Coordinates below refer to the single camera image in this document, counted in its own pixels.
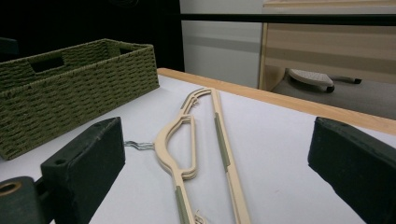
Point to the light wooden cabinet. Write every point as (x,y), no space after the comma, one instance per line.
(327,46)

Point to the green woven basket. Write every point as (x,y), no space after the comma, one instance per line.
(77,93)

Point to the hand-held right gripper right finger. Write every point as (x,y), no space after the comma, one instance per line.
(358,168)

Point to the beige clothes hanger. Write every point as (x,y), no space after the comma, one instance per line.
(189,178)
(190,174)
(165,152)

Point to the grey rod with black tip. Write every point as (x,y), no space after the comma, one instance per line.
(345,79)

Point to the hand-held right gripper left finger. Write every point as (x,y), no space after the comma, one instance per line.
(87,161)

